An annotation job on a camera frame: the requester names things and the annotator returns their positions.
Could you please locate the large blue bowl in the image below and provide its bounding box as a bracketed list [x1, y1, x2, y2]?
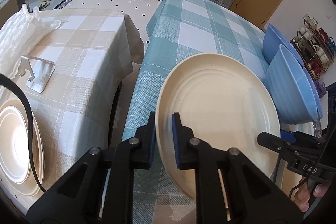
[264, 44, 318, 125]

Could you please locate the cream plate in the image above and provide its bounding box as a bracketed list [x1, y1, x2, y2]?
[155, 53, 280, 199]

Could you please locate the blue bowl back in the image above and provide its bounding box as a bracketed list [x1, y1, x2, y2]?
[262, 23, 305, 67]

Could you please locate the stack of cream bowls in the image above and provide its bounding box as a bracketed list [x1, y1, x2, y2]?
[1, 98, 41, 196]

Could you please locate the person's right hand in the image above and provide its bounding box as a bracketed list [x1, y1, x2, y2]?
[293, 177, 332, 213]

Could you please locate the purple bag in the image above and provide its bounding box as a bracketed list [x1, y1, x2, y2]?
[314, 79, 327, 98]

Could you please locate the shoe rack with shoes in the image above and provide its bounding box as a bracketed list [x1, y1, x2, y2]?
[290, 14, 335, 80]

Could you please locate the metal phone stand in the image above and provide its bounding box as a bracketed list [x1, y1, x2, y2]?
[18, 55, 56, 93]

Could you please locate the beige plaid tablecloth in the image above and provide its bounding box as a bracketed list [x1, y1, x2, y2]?
[0, 7, 145, 209]

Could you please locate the teal plaid tablecloth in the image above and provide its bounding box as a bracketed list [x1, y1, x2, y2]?
[122, 0, 269, 223]

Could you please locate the white bubble wrap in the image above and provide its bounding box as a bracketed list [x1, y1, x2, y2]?
[1, 4, 67, 79]

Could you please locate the dotted cream rug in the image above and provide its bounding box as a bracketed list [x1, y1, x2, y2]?
[55, 0, 163, 45]

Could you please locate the black cable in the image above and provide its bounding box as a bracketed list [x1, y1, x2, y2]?
[0, 73, 48, 193]

